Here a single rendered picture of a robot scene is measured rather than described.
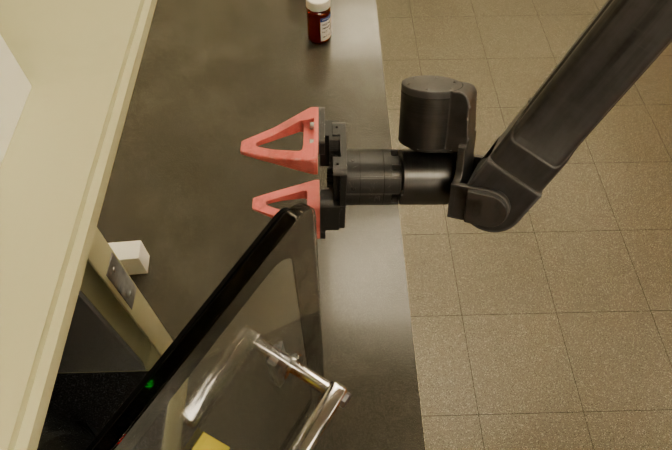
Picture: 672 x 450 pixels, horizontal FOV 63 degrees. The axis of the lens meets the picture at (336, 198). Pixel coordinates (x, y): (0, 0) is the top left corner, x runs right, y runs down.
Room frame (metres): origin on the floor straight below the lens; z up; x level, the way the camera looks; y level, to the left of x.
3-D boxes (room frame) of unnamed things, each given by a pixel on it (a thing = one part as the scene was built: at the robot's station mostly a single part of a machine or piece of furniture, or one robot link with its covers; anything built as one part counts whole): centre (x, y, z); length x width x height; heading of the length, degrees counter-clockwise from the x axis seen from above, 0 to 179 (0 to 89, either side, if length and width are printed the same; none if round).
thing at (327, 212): (0.34, 0.04, 1.17); 0.09 x 0.07 x 0.07; 91
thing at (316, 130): (0.34, 0.04, 1.24); 0.09 x 0.07 x 0.07; 91
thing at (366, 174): (0.34, -0.03, 1.21); 0.07 x 0.07 x 0.10; 1
